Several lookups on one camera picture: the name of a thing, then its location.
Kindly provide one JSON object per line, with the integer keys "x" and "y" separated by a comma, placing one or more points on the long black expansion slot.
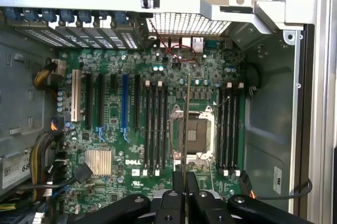
{"x": 137, "y": 100}
{"x": 89, "y": 100}
{"x": 101, "y": 100}

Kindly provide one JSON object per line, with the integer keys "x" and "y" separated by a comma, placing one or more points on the small black case latch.
{"x": 150, "y": 3}

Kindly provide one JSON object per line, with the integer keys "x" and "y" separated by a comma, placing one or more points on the blue expansion slot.
{"x": 125, "y": 100}

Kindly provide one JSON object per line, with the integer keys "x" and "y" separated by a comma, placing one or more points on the RAM slot white clips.
{"x": 226, "y": 129}
{"x": 147, "y": 129}
{"x": 237, "y": 129}
{"x": 159, "y": 129}

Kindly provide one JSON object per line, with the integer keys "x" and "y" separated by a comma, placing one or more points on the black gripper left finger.
{"x": 171, "y": 208}

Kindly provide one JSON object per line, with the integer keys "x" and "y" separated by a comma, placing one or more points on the silver finned heatsink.
{"x": 98, "y": 162}

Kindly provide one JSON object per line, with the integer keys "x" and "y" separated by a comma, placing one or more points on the RAM slot black clips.
{"x": 166, "y": 129}
{"x": 220, "y": 129}
{"x": 153, "y": 129}
{"x": 232, "y": 129}

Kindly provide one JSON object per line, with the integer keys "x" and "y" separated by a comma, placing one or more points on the thin metal locking lever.
{"x": 222, "y": 103}

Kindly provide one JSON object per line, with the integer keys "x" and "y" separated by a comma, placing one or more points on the short black expansion slot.
{"x": 113, "y": 82}

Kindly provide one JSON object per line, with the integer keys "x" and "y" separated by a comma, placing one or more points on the blue slot retention clip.
{"x": 49, "y": 15}
{"x": 67, "y": 15}
{"x": 84, "y": 15}
{"x": 30, "y": 14}
{"x": 120, "y": 17}
{"x": 12, "y": 13}

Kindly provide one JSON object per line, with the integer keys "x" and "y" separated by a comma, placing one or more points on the green Dell motherboard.
{"x": 105, "y": 140}

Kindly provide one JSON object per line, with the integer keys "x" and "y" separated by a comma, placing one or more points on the silver CPU socket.
{"x": 197, "y": 134}

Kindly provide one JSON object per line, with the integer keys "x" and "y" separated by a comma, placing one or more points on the open black PC case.
{"x": 268, "y": 118}

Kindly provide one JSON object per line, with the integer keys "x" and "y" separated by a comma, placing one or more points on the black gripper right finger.
{"x": 200, "y": 208}

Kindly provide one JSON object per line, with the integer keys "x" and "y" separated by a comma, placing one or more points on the white expansion slot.
{"x": 76, "y": 95}

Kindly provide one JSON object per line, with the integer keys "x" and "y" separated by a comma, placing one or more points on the silver corner bracket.
{"x": 287, "y": 11}

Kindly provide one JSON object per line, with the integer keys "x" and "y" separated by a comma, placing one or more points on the silver power supply with label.
{"x": 13, "y": 171}

